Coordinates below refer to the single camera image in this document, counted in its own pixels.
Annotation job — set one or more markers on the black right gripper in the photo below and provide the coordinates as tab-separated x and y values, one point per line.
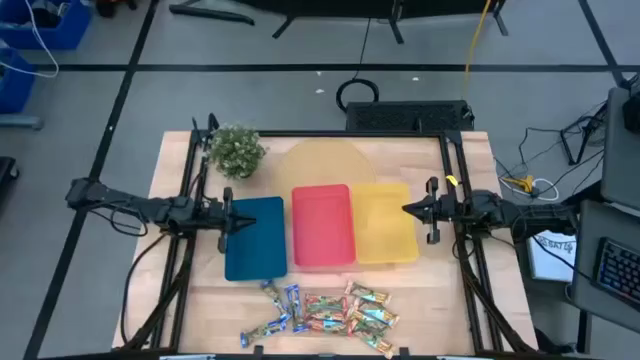
445	210

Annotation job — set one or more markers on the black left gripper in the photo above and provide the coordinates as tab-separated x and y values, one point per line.
215	217

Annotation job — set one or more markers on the orange-green-wrapped granola bar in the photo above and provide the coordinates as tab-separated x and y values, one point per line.
367	293
367	327
380	345

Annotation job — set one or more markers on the orange and light-blue granola bar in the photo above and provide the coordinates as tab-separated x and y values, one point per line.
377	313

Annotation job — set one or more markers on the red-green-wrapped granola bar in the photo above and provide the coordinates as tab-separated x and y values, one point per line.
330	326
327	315
325	302

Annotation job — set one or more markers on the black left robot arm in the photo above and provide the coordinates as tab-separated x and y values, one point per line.
125	202

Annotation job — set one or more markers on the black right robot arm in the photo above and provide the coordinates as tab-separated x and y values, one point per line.
525	215

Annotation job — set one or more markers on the blue plastic bin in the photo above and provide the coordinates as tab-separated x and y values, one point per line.
257	245

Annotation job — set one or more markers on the yellow plastic bin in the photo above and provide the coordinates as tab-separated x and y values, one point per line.
382	225

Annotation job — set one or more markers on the small potted green plant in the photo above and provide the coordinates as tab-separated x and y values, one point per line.
236	151

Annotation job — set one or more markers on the red plastic bin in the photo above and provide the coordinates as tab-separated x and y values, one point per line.
322	225

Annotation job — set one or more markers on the yellow power plug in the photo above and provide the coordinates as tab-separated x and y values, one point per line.
520	184

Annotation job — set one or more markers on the round woven straw placemat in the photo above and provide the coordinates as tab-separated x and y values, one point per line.
325	162

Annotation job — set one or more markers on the white printed box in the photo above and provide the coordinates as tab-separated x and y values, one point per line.
550	260

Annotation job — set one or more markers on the grey desk with keyboard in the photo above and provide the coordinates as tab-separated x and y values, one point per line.
585	250

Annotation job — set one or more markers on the grey side desk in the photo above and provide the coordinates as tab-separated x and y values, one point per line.
620	160

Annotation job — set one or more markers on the backlit black keyboard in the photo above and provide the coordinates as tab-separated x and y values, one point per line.
620	270

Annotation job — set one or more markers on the black partition screen with feet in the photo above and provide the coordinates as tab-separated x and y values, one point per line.
350	6

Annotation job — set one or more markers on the large blue storage crate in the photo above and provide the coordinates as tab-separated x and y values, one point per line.
70	30
15	85

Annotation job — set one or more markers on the yellow tag on frame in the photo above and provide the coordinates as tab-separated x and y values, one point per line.
452	180

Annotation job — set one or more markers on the black metal table frame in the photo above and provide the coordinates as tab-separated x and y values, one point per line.
350	134

